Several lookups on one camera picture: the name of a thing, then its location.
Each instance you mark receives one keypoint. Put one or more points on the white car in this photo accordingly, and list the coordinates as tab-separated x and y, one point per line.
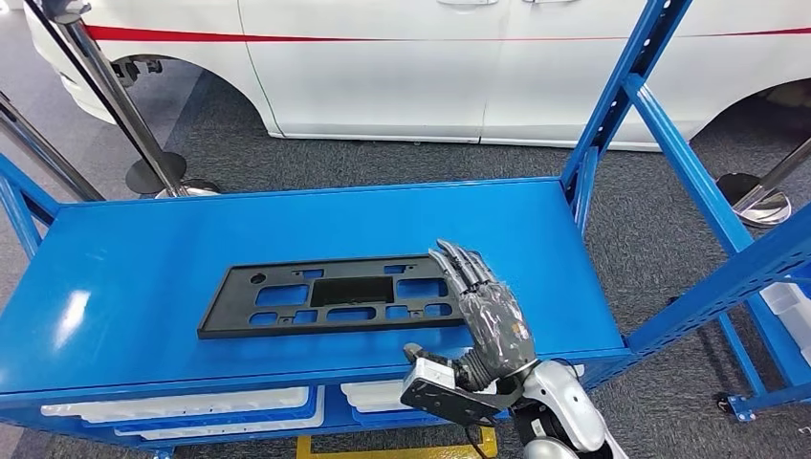
380	76

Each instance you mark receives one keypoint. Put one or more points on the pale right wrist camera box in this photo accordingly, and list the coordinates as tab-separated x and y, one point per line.
431	374

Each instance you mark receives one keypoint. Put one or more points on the yellow floor tape square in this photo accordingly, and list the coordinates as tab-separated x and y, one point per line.
303	450

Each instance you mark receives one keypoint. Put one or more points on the blue wheeled shelf cart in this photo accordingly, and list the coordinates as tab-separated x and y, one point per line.
742	355

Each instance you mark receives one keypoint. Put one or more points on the black stanchion post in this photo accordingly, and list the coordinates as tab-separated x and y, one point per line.
142	177

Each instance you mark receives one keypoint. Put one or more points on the chrome stanchion post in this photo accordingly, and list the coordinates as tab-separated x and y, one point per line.
754	203
44	152
120	101

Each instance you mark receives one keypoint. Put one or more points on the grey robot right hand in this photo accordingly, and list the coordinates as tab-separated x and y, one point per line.
494	329

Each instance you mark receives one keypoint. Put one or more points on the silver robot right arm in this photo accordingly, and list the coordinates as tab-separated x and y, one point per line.
557	405

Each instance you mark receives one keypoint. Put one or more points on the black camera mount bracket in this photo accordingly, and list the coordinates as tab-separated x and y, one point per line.
456	408

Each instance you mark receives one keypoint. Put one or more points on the blue metal shelf rack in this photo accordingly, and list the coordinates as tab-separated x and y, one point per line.
158	253

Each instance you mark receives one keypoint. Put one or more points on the black plastic plate bracket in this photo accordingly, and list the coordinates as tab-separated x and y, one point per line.
231	304

